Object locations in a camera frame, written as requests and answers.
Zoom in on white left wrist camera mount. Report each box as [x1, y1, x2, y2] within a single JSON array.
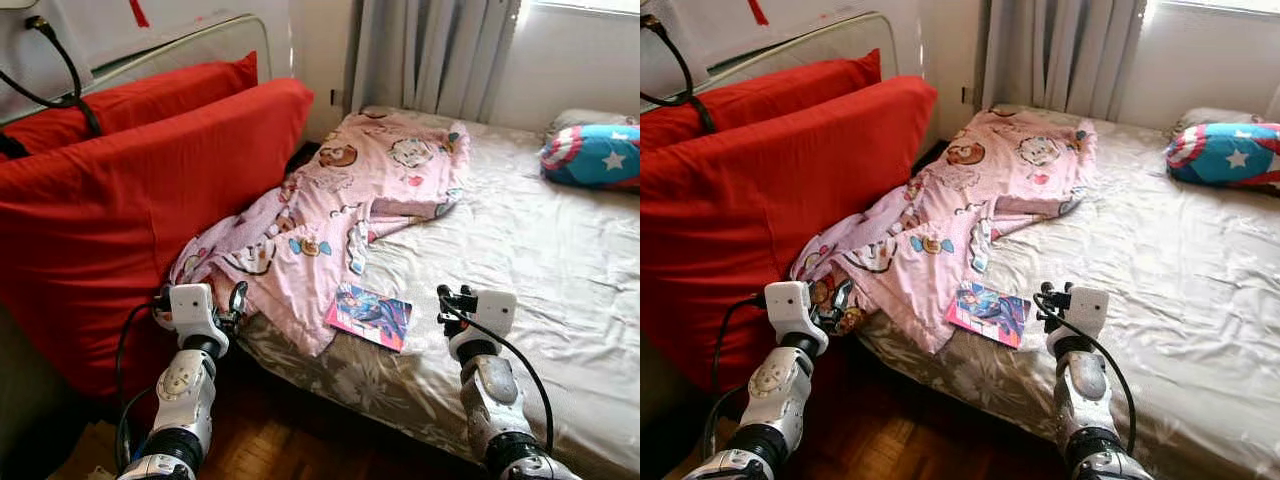
[[765, 281, 831, 357], [155, 284, 229, 347]]

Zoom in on anime comic book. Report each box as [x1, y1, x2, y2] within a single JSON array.
[[326, 283, 413, 353], [945, 281, 1031, 349]]

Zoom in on star striped bolster pillow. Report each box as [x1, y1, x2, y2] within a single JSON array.
[[1165, 122, 1280, 188], [540, 123, 641, 191]]

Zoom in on red covered mattress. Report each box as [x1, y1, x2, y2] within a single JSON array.
[[0, 52, 259, 161], [640, 50, 883, 151], [640, 75, 939, 396], [0, 78, 314, 401]]

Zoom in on pink cartoon print blanket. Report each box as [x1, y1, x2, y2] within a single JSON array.
[[168, 110, 471, 358], [790, 108, 1098, 353]]

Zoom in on grey curtain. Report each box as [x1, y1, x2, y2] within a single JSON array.
[[350, 0, 521, 126], [982, 0, 1147, 121]]

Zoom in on white handbag black straps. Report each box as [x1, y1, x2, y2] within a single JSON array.
[[0, 0, 106, 161], [640, 0, 717, 137]]

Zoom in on bright window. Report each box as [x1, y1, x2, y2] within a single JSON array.
[[530, 0, 641, 16], [1150, 0, 1280, 16]]

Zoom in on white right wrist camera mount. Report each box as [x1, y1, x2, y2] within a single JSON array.
[[448, 290, 518, 361], [1045, 287, 1109, 356]]

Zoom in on bed with grey floral sheet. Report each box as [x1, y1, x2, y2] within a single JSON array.
[[855, 103, 1280, 480], [235, 105, 641, 480]]

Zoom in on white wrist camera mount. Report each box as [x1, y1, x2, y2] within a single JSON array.
[[155, 284, 229, 347], [448, 290, 518, 361], [765, 281, 831, 357], [1045, 287, 1109, 356]]

